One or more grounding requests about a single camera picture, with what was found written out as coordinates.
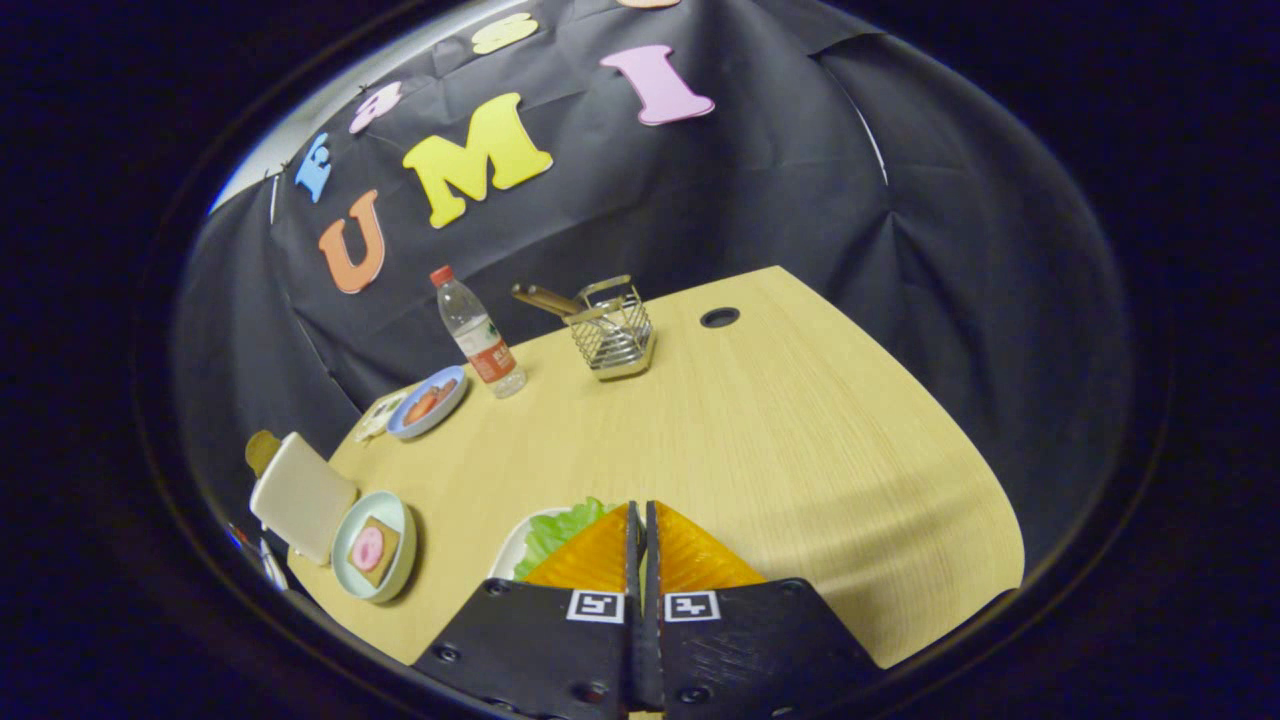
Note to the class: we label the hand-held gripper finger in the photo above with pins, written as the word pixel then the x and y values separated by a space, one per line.
pixel 652 650
pixel 635 650

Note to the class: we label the green lettuce leaf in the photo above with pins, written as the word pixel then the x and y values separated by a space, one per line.
pixel 560 530

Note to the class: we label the brown toasted bread slice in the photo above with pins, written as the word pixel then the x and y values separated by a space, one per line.
pixel 260 452

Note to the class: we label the white square plate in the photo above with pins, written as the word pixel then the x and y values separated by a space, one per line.
pixel 510 550

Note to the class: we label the bread slice under ham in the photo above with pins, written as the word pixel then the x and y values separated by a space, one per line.
pixel 388 560

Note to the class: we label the pink ham slice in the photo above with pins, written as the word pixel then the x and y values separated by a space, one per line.
pixel 367 549

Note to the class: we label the pale green round plate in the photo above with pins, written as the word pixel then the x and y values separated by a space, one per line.
pixel 380 502

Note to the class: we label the blue round plate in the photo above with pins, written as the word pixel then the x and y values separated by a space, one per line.
pixel 445 408

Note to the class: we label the red tomato slice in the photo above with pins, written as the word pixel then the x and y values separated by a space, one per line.
pixel 428 402

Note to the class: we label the brown meat patty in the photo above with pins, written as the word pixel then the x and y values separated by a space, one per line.
pixel 447 387
pixel 413 412

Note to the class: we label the clear red-capped water bottle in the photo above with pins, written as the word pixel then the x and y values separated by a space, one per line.
pixel 485 345

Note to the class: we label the white divided condiment tray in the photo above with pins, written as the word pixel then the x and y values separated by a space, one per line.
pixel 380 412

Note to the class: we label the white toaster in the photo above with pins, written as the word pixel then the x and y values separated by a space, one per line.
pixel 300 495

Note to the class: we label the black backdrop cloth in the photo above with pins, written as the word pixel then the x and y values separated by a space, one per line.
pixel 700 200

